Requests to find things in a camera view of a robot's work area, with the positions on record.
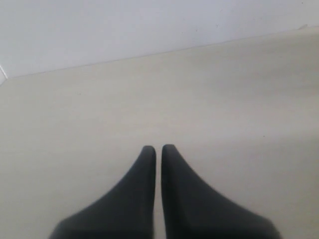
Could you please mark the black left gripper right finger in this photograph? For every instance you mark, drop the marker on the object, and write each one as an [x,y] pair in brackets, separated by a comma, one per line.
[194,210]

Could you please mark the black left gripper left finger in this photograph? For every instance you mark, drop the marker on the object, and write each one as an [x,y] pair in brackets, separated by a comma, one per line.
[125,212]

